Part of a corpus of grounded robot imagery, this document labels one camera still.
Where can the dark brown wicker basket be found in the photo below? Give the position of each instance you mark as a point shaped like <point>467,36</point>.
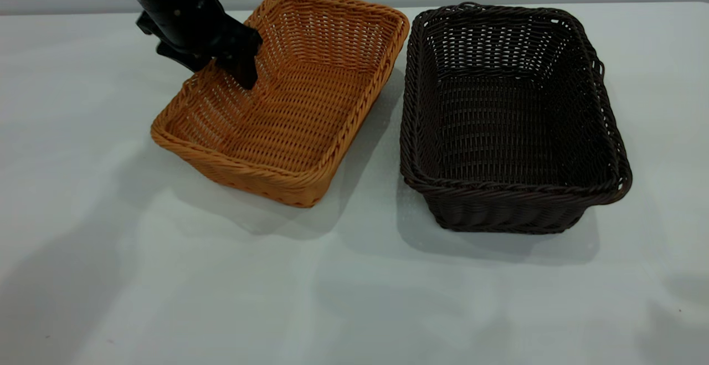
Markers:
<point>498,132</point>

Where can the orange wicker basket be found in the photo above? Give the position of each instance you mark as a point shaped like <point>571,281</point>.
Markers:
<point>310,121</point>

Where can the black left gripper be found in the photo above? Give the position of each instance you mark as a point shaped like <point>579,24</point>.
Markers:
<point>177,5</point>

